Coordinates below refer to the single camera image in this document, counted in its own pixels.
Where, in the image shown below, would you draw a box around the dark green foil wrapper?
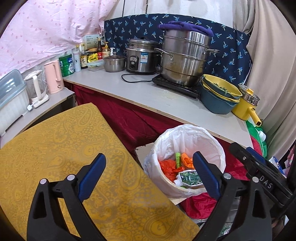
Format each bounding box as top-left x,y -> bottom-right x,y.
174,170 -> 203,189

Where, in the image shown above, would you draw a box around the red plastic bag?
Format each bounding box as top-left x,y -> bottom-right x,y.
159,160 -> 185,182

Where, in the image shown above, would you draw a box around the orange printed plastic bag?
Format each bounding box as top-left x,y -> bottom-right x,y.
181,153 -> 195,170

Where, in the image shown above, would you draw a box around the green carton box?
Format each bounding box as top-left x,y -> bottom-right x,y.
175,152 -> 182,169

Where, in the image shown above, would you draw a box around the white lined trash bin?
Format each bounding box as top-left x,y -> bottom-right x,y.
144,124 -> 226,199

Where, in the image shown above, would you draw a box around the yellow paisley tablecloth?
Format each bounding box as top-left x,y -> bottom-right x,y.
1,103 -> 199,240

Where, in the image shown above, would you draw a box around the yellow saucepan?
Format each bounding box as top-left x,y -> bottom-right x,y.
232,84 -> 262,126

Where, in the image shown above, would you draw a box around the blue yellow stacked basins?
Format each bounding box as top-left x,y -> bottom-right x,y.
200,74 -> 242,114

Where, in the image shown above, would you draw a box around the dish rack with blue lid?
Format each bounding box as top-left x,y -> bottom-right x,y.
0,69 -> 30,137

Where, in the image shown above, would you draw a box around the black induction cooktop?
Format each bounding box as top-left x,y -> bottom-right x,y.
152,74 -> 200,98

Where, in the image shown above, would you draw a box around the white glass electric kettle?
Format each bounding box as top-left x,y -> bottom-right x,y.
24,70 -> 49,108

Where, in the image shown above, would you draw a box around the pink electric kettle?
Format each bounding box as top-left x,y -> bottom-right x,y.
44,60 -> 64,94

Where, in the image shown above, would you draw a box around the green tin can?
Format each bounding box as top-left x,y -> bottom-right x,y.
59,54 -> 75,77

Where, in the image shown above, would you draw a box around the navy floral cloth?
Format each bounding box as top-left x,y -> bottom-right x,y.
104,14 -> 252,85

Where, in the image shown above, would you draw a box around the large steel steamer pot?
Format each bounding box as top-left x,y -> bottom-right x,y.
155,30 -> 220,86

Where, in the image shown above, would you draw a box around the dark soy sauce bottle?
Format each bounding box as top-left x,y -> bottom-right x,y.
80,43 -> 88,69

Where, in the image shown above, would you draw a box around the white bottle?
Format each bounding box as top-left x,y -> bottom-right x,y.
73,45 -> 81,72

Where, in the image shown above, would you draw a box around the small steel pot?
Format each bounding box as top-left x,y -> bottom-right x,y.
103,55 -> 126,72

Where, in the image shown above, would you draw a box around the silver rice cooker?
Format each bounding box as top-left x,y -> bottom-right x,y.
126,39 -> 161,74

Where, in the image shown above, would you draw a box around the pink dotted curtain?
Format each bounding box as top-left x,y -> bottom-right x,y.
1,1 -> 117,76

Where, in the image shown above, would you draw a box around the purple cloth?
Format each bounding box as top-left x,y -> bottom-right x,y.
158,21 -> 214,37

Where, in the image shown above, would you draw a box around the black power cable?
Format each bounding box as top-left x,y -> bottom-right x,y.
121,73 -> 158,83

